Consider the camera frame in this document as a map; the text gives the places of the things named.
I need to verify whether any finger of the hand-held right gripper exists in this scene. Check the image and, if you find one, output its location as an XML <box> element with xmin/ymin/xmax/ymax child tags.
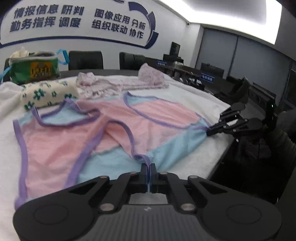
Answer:
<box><xmin>219</xmin><ymin>103</ymin><xmax>248</xmax><ymax>122</ymax></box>
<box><xmin>206</xmin><ymin>120</ymin><xmax>247</xmax><ymax>137</ymax></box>

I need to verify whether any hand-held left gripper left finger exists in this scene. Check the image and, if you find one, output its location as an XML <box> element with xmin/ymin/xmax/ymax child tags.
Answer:
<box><xmin>68</xmin><ymin>163</ymin><xmax>149</xmax><ymax>212</ymax></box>

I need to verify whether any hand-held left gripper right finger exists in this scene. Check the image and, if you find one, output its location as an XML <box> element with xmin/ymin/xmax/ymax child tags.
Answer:
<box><xmin>150</xmin><ymin>163</ymin><xmax>229</xmax><ymax>212</ymax></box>

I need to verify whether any pink blue purple-trimmed garment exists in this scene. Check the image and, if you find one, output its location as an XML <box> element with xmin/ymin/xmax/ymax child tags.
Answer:
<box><xmin>13</xmin><ymin>91</ymin><xmax>212</xmax><ymax>210</ymax></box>

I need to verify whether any person's right forearm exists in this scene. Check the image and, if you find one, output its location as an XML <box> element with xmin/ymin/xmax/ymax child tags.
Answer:
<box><xmin>261</xmin><ymin>111</ymin><xmax>296</xmax><ymax>181</ymax></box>

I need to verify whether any white towel blanket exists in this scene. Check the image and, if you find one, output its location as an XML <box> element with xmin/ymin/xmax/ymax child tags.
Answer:
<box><xmin>0</xmin><ymin>74</ymin><xmax>234</xmax><ymax>241</ymax></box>

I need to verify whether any white ceiling light strip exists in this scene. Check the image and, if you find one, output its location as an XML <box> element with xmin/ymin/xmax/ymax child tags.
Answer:
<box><xmin>162</xmin><ymin>0</ymin><xmax>296</xmax><ymax>44</ymax></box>

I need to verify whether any pink floral ruffled garment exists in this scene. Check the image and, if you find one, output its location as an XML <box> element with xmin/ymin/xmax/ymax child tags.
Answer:
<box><xmin>76</xmin><ymin>63</ymin><xmax>170</xmax><ymax>100</ymax></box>

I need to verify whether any black office chair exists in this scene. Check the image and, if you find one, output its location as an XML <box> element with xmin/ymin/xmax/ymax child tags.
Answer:
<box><xmin>69</xmin><ymin>50</ymin><xmax>103</xmax><ymax>70</ymax></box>
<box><xmin>119</xmin><ymin>52</ymin><xmax>146</xmax><ymax>70</ymax></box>

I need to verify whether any cream green-flowered folded garment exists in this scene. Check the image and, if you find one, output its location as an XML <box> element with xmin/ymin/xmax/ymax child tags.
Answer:
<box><xmin>21</xmin><ymin>80</ymin><xmax>79</xmax><ymax>110</ymax></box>

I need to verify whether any cream cloth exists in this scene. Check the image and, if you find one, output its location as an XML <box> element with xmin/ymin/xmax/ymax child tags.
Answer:
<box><xmin>10</xmin><ymin>47</ymin><xmax>30</xmax><ymax>59</ymax></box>

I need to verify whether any green bag with blue handles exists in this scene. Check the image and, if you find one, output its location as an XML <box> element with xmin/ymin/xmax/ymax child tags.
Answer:
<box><xmin>0</xmin><ymin>49</ymin><xmax>70</xmax><ymax>85</ymax></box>

